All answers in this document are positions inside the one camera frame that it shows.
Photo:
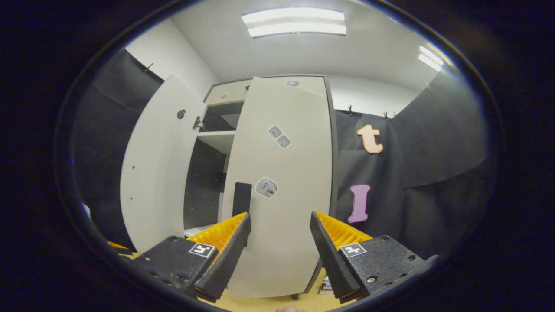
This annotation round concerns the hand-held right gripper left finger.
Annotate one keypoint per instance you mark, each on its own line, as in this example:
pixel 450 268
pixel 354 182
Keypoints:
pixel 230 255

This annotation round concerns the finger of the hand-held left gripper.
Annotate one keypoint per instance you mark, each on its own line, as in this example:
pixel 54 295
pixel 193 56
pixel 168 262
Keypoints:
pixel 121 250

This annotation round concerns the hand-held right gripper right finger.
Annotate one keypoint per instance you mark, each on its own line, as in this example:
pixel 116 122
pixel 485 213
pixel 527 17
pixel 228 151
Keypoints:
pixel 331 260

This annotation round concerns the white shoe cabinet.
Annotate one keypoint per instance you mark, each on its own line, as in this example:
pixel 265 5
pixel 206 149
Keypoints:
pixel 204 182

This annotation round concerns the white cabinet door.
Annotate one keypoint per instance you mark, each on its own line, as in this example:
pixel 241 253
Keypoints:
pixel 156 173
pixel 295 173

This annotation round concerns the metal door hinge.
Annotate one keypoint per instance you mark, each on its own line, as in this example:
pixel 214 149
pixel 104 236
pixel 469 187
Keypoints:
pixel 198 123

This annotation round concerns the white cabinet drawer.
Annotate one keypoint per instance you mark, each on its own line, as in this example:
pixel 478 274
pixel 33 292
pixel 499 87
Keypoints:
pixel 238 89

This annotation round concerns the stack of books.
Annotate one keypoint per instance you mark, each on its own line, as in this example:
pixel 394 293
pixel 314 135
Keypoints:
pixel 326 286

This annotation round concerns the black backdrop cloth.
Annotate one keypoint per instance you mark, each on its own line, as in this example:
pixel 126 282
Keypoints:
pixel 104 130
pixel 433 173

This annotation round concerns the small ceiling light panel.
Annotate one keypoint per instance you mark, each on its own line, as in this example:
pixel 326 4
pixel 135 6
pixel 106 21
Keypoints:
pixel 430 58

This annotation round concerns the large ceiling light panel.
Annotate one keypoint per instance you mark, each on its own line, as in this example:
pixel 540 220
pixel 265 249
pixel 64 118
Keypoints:
pixel 295 21

